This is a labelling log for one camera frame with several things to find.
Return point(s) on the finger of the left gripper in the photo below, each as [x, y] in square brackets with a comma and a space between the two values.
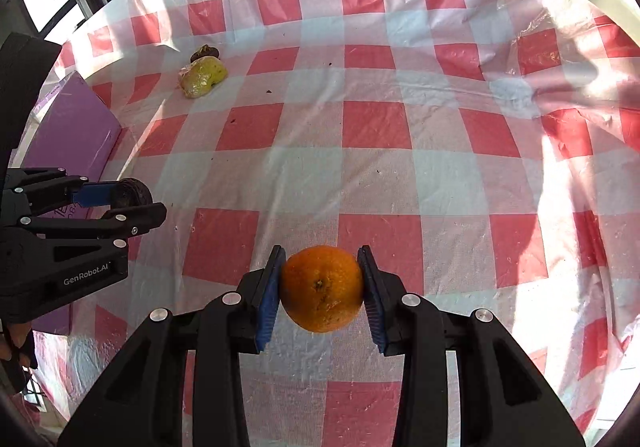
[120, 223]
[48, 188]

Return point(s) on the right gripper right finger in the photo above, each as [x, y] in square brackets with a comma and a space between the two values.
[504, 400]

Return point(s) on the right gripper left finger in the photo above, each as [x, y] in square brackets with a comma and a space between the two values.
[137, 400]

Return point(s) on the orange tangerine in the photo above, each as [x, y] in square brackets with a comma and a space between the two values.
[321, 288]

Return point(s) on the dark round mangosteen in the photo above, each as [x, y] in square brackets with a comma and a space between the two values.
[130, 192]

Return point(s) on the person left hand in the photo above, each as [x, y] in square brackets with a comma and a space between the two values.
[14, 337]

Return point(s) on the purple cardboard box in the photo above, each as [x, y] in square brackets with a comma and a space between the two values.
[71, 128]

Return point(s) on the yellow wrapped fruit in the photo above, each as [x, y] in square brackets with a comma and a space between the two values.
[201, 76]

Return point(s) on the small dark brown fruit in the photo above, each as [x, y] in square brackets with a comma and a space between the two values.
[205, 51]

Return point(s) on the red white checkered tablecloth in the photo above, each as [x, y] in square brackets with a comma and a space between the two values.
[487, 151]

